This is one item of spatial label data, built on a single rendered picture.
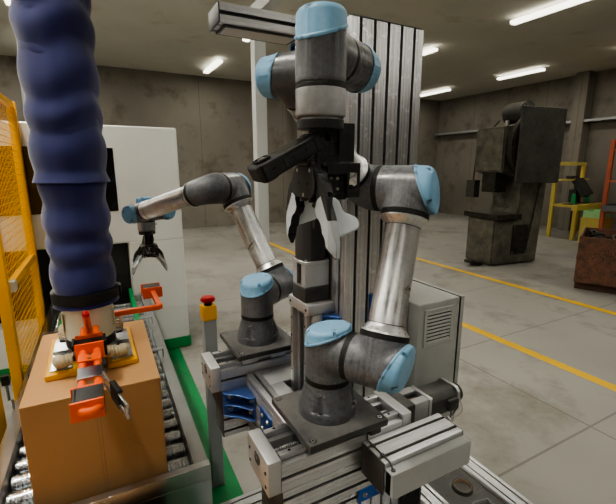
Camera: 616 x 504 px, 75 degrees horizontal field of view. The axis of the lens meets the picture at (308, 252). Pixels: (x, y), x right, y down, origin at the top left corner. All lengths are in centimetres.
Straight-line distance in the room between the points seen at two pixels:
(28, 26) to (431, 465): 167
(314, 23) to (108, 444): 140
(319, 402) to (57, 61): 127
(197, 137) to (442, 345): 1045
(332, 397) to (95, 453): 89
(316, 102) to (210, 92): 1109
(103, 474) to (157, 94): 1030
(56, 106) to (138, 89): 980
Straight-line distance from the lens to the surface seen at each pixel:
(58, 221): 157
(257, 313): 141
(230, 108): 1176
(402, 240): 95
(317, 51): 61
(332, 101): 60
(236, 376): 148
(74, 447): 161
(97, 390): 118
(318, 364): 99
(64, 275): 161
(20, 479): 196
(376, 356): 93
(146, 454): 166
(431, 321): 135
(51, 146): 155
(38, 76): 157
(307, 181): 60
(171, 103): 1140
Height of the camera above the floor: 165
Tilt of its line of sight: 12 degrees down
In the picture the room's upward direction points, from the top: straight up
